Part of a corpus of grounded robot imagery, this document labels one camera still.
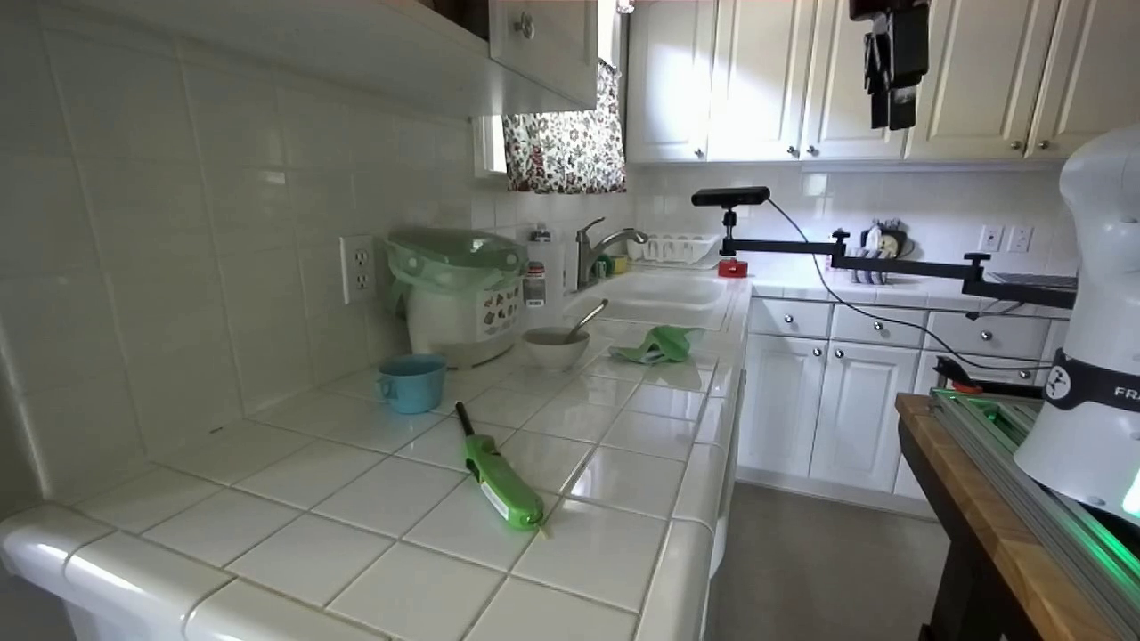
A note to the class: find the green utility lighter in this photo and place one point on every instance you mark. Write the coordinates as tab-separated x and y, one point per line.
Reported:
502	475

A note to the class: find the white upper cabinets row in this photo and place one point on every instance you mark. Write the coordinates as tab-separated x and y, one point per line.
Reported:
759	84

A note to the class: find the white lower cabinets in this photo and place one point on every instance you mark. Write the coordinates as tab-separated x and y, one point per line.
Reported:
822	403

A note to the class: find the white wall outlet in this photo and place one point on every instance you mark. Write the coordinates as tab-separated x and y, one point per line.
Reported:
357	269

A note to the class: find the dark utensil holder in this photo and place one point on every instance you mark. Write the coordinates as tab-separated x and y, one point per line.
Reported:
884	244

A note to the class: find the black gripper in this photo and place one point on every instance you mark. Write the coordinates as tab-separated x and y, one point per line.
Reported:
911	36

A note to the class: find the metal spoon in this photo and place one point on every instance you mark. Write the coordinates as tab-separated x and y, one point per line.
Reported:
591	318

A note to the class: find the blue mug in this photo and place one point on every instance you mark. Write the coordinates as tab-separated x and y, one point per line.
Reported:
414	386

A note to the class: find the white under-cabinet light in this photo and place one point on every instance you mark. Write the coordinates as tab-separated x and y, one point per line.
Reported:
490	142

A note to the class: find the metal kitchen faucet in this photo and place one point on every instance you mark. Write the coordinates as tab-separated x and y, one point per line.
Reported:
591	249

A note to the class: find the white backsplash outlet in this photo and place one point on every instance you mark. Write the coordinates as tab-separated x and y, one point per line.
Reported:
992	235
1021	235

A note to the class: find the aluminium rail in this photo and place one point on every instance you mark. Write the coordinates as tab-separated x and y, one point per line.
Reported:
1045	501

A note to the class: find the white overhead cabinet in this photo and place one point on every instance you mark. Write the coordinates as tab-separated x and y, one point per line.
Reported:
357	47

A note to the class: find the white cooker with green lid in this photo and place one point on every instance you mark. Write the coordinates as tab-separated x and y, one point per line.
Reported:
456	288

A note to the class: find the green cleaning cloth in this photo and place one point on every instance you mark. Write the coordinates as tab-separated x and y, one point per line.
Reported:
662	344

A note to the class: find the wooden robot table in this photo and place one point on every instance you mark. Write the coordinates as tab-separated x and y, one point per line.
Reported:
985	536

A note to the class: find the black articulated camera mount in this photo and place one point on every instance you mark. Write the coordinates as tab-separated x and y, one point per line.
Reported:
902	263

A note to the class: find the small soap bottle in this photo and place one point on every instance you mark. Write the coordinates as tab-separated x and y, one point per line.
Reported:
535	276

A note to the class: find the white sink basin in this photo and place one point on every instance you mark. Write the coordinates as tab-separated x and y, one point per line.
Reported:
663	293

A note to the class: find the floral window curtain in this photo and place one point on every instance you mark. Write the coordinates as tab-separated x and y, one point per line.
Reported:
567	142

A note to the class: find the white bowl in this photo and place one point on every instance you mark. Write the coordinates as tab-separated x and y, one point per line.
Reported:
556	350

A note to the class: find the green sink sponge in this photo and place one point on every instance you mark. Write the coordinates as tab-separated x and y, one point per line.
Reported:
611	263

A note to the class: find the small red clamp block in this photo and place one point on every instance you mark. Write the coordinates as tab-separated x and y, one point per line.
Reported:
732	269

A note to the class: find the black bar camera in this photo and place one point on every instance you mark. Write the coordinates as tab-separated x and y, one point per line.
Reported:
732	196

